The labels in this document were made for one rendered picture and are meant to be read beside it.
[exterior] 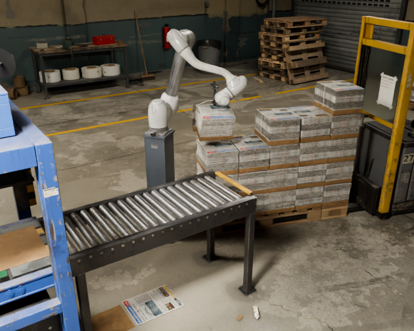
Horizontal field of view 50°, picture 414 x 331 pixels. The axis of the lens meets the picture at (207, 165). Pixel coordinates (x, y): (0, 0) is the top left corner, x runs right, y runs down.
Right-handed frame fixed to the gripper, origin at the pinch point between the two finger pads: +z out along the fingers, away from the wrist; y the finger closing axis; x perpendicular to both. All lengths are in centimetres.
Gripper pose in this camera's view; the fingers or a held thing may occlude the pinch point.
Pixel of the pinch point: (212, 92)
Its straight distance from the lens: 377.4
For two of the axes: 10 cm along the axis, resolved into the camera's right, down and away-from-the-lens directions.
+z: -2.3, -3.1, 9.2
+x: 9.7, -0.7, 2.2
